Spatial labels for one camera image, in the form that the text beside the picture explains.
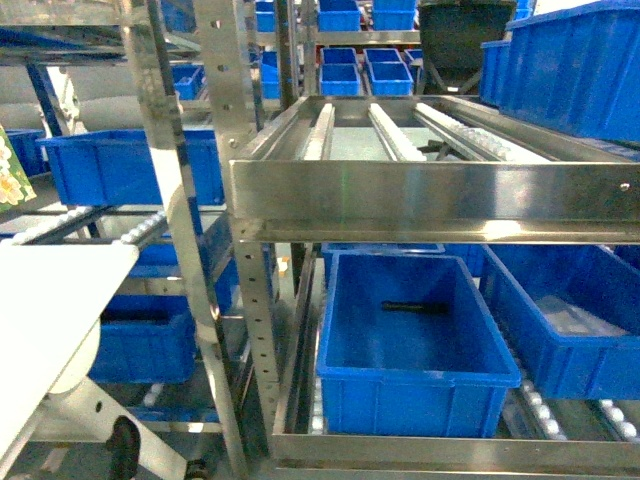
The flower gift bag with figures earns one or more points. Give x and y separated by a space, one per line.
16 189

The black tool in crate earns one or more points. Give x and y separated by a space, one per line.
425 308

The blue crate lower shelf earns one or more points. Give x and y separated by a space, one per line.
388 373

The blue crate shelf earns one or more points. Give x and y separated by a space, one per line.
571 314
388 373

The black office chair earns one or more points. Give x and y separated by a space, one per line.
451 35

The blue crate right shelf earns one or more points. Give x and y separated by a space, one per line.
571 314

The large blue plastic crate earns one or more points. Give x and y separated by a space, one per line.
573 70

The steel rack front rail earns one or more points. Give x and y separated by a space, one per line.
364 201

